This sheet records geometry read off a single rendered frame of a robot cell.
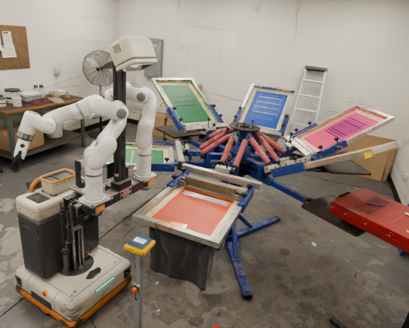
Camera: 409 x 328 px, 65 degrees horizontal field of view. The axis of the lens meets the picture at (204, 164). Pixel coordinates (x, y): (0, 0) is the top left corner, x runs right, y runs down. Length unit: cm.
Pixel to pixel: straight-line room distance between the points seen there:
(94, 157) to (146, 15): 576
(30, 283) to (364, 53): 563
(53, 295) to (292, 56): 522
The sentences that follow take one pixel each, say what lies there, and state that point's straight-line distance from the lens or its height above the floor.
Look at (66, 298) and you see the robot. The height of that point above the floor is 28.
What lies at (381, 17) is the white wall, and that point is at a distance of 624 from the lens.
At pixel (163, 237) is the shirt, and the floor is 83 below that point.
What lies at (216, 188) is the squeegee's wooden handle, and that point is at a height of 103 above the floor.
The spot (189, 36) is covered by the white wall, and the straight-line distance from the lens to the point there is 681.
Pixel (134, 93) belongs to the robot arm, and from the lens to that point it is 199.
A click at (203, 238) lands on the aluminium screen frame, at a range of 189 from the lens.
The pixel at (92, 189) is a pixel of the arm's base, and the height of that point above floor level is 122.
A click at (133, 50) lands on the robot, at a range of 173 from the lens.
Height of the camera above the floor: 207
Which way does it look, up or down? 22 degrees down
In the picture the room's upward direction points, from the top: 6 degrees clockwise
